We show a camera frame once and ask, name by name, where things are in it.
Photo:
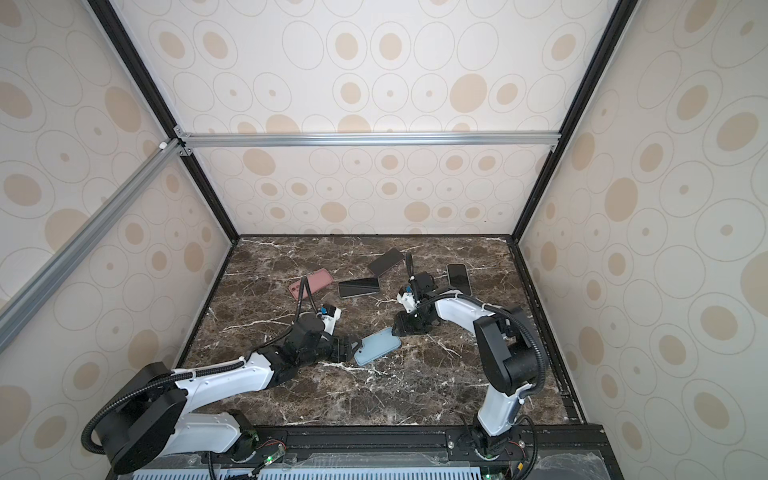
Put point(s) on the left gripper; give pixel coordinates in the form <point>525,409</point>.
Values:
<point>337,344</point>

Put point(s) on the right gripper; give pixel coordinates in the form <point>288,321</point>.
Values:
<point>403,326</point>

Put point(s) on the silver phone dark screen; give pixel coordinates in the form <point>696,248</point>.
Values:
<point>358,287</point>

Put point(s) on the pink phone case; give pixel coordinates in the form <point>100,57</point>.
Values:
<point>316,280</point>

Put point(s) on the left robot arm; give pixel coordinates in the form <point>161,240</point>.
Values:
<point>156,413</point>

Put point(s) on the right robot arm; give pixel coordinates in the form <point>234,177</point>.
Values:
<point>512,357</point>

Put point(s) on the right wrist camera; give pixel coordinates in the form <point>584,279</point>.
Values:
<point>406,298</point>

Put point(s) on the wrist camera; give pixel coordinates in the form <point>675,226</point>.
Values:
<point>406,298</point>
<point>329,315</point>

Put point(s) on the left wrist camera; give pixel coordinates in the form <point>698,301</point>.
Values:
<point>329,315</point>

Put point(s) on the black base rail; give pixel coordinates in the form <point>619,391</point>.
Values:
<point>402,452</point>

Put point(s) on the horizontal aluminium rail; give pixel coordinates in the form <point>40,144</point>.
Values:
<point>378,139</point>

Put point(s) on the diagonal aluminium rail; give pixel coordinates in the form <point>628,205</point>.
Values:
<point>38,290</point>

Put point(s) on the black corner frame post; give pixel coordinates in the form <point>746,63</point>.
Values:
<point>107,17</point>

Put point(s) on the right black corner post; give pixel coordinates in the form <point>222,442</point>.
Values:
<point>616,26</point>

